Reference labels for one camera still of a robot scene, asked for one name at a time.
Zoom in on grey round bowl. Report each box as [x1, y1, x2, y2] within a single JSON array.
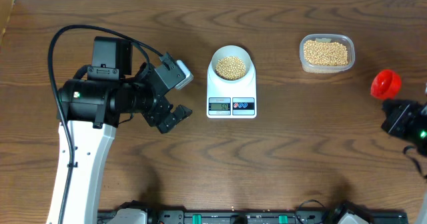
[[208, 45, 255, 83]]

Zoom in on red measuring scoop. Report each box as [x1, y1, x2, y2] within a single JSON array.
[[370, 69, 402, 100]]

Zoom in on pile of soybeans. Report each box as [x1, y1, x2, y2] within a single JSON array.
[[303, 40, 348, 66]]

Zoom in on soybeans in grey bowl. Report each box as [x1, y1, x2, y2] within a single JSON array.
[[215, 56, 246, 81]]

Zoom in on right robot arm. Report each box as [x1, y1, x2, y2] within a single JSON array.
[[381, 99, 426, 157]]

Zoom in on white digital kitchen scale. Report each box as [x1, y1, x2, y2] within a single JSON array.
[[206, 59, 258, 119]]

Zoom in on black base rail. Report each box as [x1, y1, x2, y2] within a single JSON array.
[[95, 199, 408, 224]]

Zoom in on clear plastic container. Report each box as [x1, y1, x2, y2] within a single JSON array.
[[300, 34, 356, 74]]

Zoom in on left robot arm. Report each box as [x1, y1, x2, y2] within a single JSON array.
[[47, 37, 193, 223]]

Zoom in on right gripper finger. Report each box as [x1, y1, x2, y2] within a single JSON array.
[[381, 104, 410, 138], [382, 99, 420, 113]]

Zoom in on left black cable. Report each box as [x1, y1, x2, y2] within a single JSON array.
[[47, 24, 164, 224]]

